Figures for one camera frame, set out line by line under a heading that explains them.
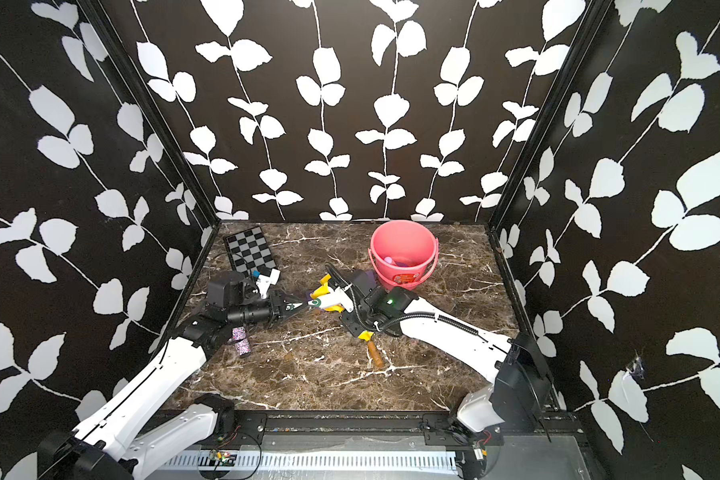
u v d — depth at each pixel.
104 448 0.39
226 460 0.72
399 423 0.78
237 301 0.62
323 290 0.85
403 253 1.06
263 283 0.71
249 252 1.07
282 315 0.66
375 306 0.58
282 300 0.69
